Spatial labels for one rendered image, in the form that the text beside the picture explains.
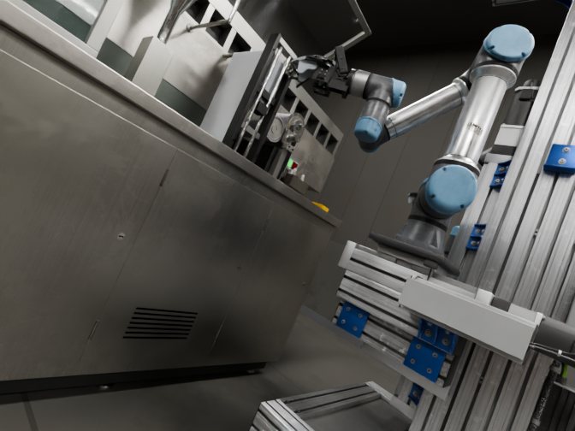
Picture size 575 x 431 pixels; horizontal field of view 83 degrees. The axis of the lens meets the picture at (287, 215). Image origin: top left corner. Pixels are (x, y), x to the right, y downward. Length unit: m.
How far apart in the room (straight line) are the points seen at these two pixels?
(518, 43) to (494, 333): 0.73
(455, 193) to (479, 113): 0.23
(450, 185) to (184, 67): 1.29
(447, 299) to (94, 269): 0.90
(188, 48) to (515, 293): 1.60
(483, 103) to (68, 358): 1.32
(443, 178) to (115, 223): 0.88
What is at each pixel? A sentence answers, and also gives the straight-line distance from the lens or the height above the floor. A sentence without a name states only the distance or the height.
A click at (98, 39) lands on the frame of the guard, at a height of 0.96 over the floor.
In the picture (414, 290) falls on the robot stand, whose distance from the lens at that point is 0.87.
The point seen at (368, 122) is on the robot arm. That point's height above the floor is 1.09.
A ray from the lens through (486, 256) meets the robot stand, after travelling 1.18.
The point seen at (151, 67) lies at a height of 1.07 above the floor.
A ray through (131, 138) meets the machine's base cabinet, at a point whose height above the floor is 0.78.
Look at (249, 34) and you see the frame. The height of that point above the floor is 1.62.
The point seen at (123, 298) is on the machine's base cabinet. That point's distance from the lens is 1.12.
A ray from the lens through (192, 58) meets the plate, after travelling 1.77.
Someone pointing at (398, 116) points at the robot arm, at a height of 1.20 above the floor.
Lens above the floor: 0.69
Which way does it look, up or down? 4 degrees up
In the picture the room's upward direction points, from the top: 23 degrees clockwise
